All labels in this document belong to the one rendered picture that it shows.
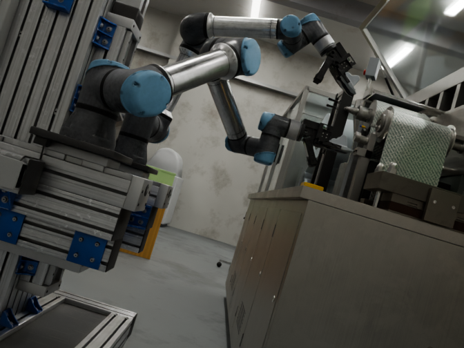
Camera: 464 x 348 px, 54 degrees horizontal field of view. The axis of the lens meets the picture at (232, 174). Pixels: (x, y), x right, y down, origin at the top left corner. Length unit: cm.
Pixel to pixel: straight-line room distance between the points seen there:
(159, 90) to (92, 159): 25
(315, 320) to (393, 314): 25
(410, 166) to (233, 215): 726
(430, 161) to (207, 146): 738
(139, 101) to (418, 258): 99
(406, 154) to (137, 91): 109
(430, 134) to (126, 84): 118
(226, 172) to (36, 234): 774
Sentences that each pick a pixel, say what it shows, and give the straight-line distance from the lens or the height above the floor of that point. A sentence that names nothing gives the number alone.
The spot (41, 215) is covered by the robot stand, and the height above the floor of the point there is 61.
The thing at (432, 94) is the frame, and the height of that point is 158.
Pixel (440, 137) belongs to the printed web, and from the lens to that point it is 190.
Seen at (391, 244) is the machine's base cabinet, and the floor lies 80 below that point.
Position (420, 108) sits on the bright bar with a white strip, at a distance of 222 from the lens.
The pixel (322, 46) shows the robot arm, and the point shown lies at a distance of 188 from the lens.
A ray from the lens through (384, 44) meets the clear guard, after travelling 282.
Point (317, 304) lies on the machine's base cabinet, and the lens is 150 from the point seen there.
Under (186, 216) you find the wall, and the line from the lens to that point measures 896.
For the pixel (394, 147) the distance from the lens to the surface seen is 182.
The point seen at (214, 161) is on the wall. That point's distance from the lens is 896.
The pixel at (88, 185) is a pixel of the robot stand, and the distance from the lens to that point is 123.
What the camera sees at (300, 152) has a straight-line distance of 278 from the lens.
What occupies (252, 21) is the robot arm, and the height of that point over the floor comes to 145.
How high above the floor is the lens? 78
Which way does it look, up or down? 4 degrees up
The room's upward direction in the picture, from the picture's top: 17 degrees clockwise
